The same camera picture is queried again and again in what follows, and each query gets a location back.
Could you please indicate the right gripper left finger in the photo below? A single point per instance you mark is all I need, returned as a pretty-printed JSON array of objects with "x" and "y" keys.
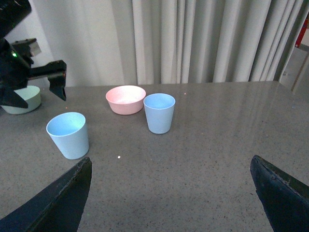
[{"x": 58, "y": 207}]

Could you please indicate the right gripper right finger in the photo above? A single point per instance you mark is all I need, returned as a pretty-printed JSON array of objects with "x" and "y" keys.
[{"x": 285, "y": 199}]

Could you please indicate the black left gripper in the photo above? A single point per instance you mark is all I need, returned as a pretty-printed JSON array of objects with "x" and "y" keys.
[{"x": 15, "y": 58}]

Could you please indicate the blue cup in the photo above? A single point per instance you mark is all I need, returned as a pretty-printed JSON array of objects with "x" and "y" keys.
[
  {"x": 69, "y": 133},
  {"x": 159, "y": 109}
]

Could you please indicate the green bowl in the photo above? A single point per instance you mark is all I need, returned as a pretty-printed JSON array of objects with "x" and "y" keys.
[{"x": 31, "y": 94}]

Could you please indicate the grey white curtain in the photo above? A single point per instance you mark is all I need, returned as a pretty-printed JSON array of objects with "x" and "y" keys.
[{"x": 127, "y": 42}]

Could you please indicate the pink bowl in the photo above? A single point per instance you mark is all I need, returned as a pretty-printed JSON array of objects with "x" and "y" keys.
[{"x": 126, "y": 100}]

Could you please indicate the red object behind curtain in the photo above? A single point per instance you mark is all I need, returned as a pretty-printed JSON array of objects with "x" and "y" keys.
[{"x": 302, "y": 32}]

